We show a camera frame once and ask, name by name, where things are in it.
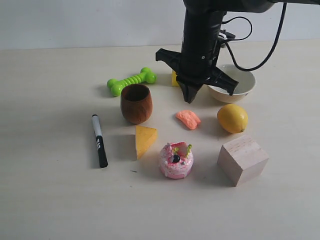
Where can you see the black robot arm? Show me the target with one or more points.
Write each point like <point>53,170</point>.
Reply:
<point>203,20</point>

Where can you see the yellow cube block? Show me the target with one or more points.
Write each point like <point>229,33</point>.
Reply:
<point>174,82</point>

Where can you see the yellow lemon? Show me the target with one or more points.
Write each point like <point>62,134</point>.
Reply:
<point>233,118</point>

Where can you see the yellow wooden triangle block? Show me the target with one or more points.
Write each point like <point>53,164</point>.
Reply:
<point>145,137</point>

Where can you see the plain wooden cube block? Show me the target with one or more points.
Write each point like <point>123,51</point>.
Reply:
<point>242,159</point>

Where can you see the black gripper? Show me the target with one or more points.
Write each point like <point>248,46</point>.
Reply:
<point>194,72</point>

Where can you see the pink toy cake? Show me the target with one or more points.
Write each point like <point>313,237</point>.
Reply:
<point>176,160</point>

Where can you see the orange salmon piece toy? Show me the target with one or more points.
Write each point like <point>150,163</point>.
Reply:
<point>189,118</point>

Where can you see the green rubber bone toy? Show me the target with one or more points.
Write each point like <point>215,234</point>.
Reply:
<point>146,75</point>

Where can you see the brown wooden cup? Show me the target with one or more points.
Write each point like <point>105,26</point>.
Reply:
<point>136,103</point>

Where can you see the white speckled ceramic bowl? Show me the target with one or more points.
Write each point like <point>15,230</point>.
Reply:
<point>246,83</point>

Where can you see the black white marker pen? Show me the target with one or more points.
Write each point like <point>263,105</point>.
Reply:
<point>103,162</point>

